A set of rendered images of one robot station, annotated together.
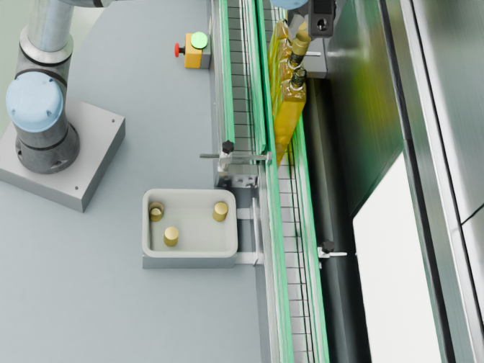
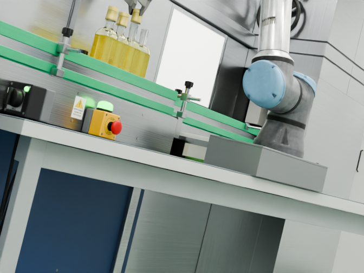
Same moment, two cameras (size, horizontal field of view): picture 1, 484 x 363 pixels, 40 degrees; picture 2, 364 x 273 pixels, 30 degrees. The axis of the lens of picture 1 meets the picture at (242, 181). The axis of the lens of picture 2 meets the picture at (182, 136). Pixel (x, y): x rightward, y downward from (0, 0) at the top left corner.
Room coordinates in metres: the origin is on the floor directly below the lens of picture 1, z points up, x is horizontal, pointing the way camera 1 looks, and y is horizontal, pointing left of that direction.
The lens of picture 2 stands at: (2.12, 1.88, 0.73)
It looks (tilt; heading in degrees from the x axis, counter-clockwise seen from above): 2 degrees up; 233
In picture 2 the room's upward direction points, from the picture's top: 14 degrees clockwise
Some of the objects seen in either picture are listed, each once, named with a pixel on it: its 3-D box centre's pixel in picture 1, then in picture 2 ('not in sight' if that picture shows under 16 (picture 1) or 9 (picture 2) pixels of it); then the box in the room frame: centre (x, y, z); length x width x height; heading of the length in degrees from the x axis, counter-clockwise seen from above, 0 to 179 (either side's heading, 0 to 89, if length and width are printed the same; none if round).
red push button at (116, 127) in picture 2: (180, 50); (114, 127); (1.15, 0.28, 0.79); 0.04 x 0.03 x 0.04; 19
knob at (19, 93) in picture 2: not in sight; (12, 96); (1.49, 0.35, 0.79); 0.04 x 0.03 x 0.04; 109
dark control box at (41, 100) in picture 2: not in sight; (28, 102); (1.43, 0.33, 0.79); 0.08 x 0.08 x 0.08; 19
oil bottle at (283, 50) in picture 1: (284, 70); (111, 65); (1.04, -0.01, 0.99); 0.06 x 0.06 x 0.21; 20
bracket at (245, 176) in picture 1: (237, 176); (168, 125); (0.79, 0.01, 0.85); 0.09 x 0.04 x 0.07; 109
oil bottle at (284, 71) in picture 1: (284, 90); (123, 70); (0.98, -0.03, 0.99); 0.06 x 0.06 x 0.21; 20
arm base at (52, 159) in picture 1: (45, 136); (281, 136); (0.72, 0.48, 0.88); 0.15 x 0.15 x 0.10
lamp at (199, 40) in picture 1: (199, 39); (105, 106); (1.17, 0.23, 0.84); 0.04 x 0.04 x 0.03
